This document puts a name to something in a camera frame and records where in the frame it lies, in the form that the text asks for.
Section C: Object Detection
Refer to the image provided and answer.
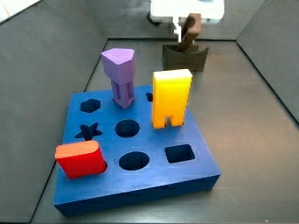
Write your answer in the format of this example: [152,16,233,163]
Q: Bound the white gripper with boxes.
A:
[149,0,224,43]

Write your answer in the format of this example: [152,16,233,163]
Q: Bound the brown arch block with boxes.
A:
[176,13,201,52]

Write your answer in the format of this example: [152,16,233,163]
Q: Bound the dark grey curved fixture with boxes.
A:
[163,45,209,72]

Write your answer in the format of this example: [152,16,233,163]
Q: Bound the yellow slotted block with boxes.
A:
[152,69,192,129]

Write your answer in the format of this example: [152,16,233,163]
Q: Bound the blue shape sorter base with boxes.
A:
[53,86,220,216]

